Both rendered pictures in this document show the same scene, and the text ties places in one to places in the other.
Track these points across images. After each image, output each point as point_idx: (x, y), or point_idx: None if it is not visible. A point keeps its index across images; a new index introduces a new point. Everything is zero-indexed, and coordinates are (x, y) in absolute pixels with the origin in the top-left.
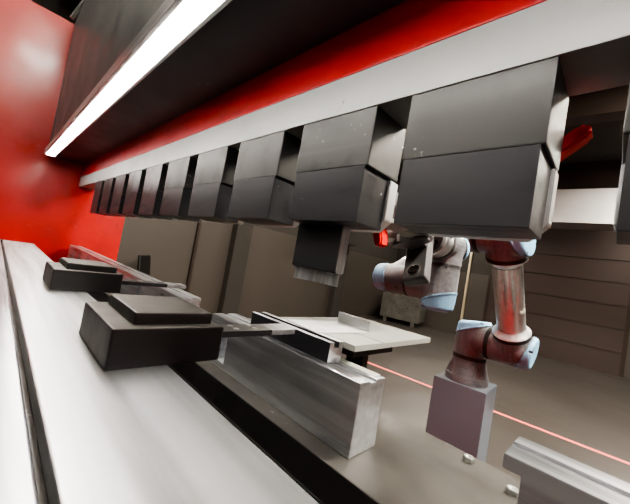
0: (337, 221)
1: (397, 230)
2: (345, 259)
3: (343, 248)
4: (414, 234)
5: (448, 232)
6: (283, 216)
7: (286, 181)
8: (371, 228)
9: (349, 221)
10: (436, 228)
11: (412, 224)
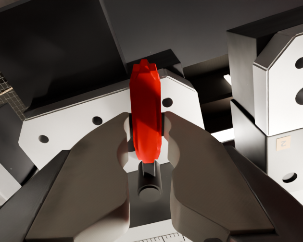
0: (140, 58)
1: (186, 126)
2: (103, 11)
3: (113, 32)
4: (240, 199)
5: None
6: None
7: (34, 164)
8: (172, 58)
9: (161, 52)
10: (284, 16)
11: (250, 23)
